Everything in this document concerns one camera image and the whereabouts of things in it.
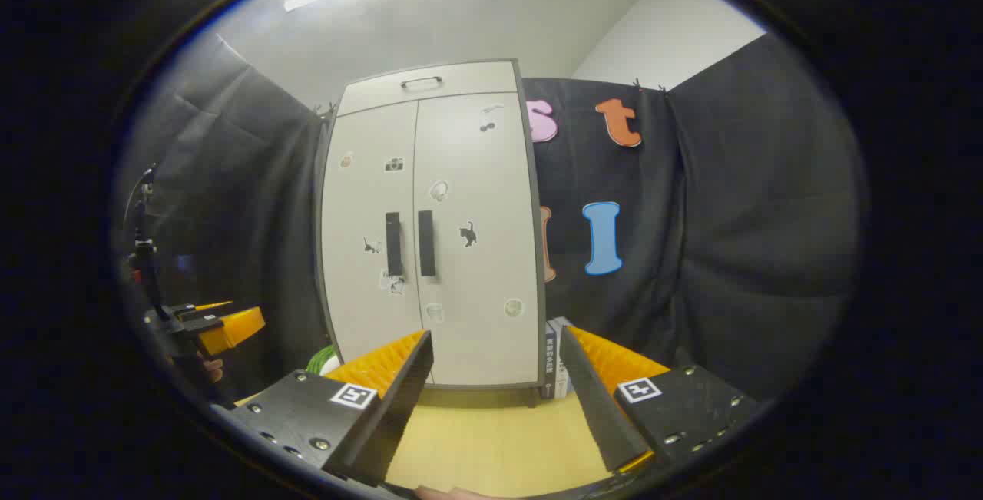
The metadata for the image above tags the black door handle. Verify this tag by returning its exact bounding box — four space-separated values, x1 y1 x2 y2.
418 210 437 278
385 212 403 278

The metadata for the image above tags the black backdrop cloth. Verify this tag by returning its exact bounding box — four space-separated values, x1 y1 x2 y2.
115 31 869 409

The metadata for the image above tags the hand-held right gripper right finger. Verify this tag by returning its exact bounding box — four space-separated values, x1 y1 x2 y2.
559 325 761 476

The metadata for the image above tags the white double-door shoe cabinet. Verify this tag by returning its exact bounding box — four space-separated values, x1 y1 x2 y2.
313 59 548 409

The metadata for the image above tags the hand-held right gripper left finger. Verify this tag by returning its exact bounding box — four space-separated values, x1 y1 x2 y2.
211 329 435 488

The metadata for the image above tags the green striped object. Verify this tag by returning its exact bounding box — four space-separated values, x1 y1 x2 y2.
306 345 343 376

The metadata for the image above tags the white cabinet door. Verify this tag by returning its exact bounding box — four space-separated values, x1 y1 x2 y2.
413 91 542 387
319 101 435 386

